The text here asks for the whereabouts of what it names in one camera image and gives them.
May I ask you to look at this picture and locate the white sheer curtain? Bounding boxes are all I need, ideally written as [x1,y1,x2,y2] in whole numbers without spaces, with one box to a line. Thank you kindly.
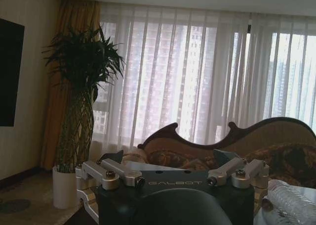
[89,2,316,153]

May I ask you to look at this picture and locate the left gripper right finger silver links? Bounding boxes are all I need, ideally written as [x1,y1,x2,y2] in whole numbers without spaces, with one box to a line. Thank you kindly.
[206,149,270,189]

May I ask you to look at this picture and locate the white cylindrical plant pot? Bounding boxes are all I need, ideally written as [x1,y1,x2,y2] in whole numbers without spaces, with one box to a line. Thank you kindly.
[52,164,79,210]

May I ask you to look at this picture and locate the yellow drape curtain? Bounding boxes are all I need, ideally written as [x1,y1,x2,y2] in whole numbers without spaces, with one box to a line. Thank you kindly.
[39,0,102,170]

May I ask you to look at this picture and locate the crumpled clear plastic bottle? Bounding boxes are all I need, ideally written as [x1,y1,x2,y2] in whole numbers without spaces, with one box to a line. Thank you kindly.
[261,179,316,225]

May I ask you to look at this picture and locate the tall green potted plant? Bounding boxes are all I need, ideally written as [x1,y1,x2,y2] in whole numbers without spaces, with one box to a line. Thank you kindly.
[42,24,126,174]

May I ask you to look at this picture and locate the carved wooden patterned sofa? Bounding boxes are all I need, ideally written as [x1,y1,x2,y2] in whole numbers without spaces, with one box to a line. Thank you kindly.
[122,117,316,183]

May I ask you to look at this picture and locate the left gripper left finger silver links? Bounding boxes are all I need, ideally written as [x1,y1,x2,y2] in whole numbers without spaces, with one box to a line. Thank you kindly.
[75,150,145,193]

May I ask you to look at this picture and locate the patterned floor rug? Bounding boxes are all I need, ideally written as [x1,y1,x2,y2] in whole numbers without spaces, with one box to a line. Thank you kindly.
[0,172,83,225]

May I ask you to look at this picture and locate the black wall television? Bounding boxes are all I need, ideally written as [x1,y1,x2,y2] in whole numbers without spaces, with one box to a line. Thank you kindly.
[0,18,25,127]

